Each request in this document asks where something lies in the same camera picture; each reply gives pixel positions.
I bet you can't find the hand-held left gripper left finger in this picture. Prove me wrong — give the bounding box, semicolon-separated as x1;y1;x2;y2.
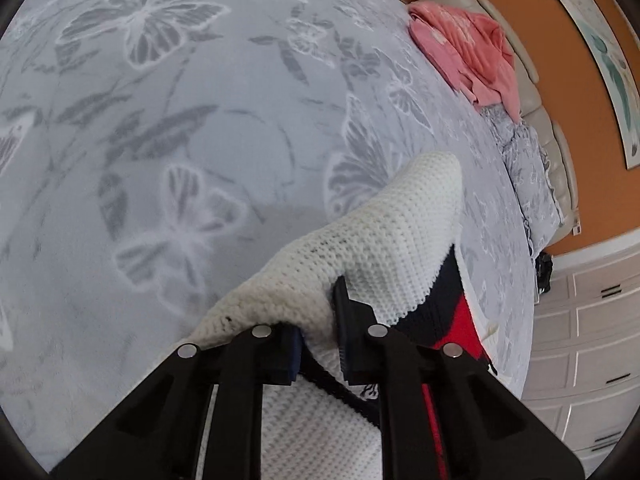
50;324;304;480

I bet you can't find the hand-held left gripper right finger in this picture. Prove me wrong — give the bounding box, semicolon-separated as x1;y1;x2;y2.
332;277;585;480

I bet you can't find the white knit sweater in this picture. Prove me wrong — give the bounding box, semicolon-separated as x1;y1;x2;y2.
159;152;501;480

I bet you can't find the black object beside bed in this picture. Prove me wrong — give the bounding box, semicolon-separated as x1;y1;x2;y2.
533;253;555;305

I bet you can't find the white dresser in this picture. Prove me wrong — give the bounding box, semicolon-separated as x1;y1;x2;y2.
520;227;640;480

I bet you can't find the grey butterfly print blanket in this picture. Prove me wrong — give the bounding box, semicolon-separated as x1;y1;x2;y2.
0;0;538;476

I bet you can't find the grey butterfly print pillow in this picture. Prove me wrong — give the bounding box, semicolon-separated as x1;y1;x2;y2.
480;106;568;251

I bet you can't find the beige padded headboard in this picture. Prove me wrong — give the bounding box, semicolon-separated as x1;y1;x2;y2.
417;0;583;248

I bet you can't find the pink garment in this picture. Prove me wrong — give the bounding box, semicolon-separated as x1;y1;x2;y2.
407;0;523;123

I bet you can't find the framed wall picture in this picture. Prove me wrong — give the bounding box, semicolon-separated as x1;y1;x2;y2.
546;0;640;171

